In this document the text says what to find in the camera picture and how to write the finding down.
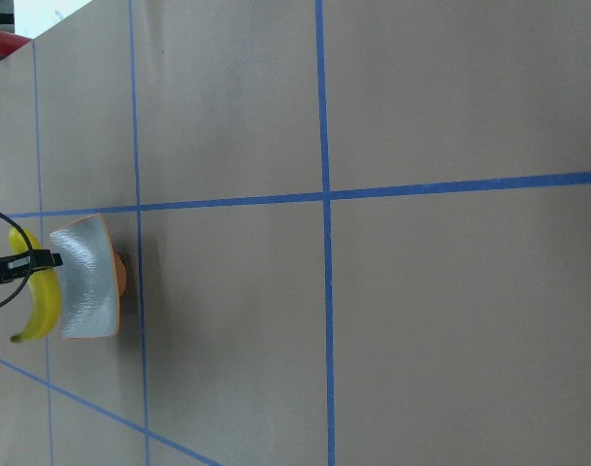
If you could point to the grey square plate orange rim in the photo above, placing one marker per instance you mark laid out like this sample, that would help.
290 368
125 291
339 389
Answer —
92 279

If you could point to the yellow banana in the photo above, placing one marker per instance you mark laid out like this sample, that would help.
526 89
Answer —
46 307

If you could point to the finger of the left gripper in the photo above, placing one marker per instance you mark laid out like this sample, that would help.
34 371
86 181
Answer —
26 263

